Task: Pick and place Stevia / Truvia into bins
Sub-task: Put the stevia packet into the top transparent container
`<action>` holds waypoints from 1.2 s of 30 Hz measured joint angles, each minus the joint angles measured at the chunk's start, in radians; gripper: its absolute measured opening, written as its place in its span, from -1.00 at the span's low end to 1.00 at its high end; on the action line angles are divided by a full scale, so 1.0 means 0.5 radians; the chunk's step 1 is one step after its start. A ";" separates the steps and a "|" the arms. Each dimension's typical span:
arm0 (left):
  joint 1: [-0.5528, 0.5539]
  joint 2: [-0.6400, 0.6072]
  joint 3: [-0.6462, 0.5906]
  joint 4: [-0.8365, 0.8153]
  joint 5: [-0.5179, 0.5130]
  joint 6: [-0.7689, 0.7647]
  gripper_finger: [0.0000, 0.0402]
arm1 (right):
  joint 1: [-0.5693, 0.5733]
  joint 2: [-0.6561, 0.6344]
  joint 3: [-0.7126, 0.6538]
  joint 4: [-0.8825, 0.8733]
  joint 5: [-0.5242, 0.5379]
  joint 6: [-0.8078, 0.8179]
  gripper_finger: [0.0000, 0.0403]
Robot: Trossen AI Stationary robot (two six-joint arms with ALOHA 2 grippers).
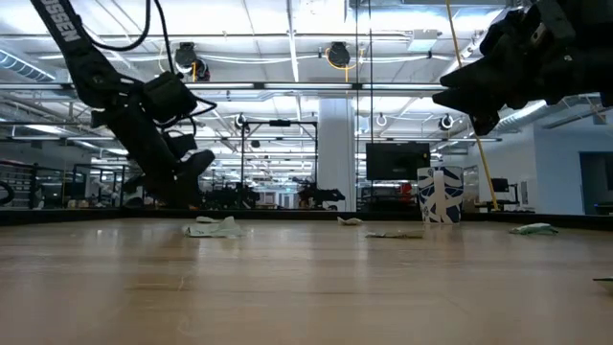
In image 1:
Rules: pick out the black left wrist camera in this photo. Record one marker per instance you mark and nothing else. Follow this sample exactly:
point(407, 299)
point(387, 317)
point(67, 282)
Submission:
point(167, 96)

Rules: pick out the black background robot arm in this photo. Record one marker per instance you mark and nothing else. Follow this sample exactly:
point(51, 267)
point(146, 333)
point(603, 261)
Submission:
point(321, 194)

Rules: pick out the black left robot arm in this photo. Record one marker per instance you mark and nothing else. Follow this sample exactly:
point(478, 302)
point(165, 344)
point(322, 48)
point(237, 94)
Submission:
point(72, 48)

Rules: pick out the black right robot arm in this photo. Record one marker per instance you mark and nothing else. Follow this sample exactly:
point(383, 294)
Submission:
point(596, 57)

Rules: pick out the blue white patterned mug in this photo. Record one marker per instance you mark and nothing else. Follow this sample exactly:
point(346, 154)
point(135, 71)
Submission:
point(440, 194)

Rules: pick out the white building pillar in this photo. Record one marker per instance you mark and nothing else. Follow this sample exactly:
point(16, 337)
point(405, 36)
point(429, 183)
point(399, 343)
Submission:
point(336, 153)

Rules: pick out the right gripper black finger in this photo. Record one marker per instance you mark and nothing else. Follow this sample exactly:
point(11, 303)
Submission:
point(479, 105)
point(479, 76)

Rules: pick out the black aluminium table frame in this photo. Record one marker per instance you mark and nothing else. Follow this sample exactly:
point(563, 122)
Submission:
point(287, 215)

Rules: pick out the black metal rig frame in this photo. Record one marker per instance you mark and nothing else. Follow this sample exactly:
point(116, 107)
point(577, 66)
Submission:
point(280, 123)

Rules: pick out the black monitor screen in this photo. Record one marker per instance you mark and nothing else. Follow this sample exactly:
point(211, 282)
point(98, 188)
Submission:
point(397, 161)

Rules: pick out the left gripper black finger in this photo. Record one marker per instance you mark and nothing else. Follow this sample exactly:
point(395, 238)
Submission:
point(194, 167)
point(154, 200)

